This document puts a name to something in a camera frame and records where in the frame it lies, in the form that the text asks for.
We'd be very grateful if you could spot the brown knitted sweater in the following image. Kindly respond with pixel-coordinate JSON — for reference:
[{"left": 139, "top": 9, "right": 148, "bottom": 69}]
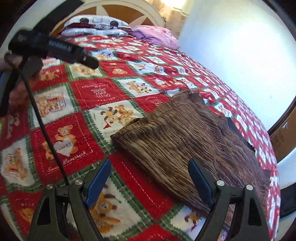
[{"left": 111, "top": 90, "right": 270, "bottom": 216}]

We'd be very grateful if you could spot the left hand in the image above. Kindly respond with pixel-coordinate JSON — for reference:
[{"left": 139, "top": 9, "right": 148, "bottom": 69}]
[{"left": 1, "top": 54, "right": 43, "bottom": 115}]

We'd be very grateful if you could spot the white patterned pillow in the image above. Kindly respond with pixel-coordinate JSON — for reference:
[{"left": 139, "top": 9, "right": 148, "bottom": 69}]
[{"left": 60, "top": 15, "right": 133, "bottom": 37}]

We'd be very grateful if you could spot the red checkered teddy bedspread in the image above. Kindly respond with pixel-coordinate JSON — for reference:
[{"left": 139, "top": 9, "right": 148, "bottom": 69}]
[{"left": 0, "top": 34, "right": 282, "bottom": 241}]

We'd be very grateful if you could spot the brown wooden door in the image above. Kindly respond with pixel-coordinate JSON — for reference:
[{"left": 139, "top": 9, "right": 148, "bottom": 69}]
[{"left": 268, "top": 98, "right": 296, "bottom": 162}]

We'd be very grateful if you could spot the cream wooden headboard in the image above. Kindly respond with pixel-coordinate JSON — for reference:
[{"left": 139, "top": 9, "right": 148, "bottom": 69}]
[{"left": 51, "top": 0, "right": 166, "bottom": 35}]

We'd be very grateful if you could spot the pink folded blanket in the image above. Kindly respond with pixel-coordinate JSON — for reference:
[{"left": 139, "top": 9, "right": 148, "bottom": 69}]
[{"left": 129, "top": 25, "right": 180, "bottom": 50}]

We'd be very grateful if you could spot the beige window curtain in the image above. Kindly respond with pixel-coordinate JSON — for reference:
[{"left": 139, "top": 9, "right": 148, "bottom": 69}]
[{"left": 147, "top": 0, "right": 194, "bottom": 39}]

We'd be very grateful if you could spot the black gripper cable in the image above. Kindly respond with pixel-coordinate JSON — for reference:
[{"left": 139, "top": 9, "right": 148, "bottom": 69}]
[{"left": 4, "top": 53, "right": 70, "bottom": 186}]

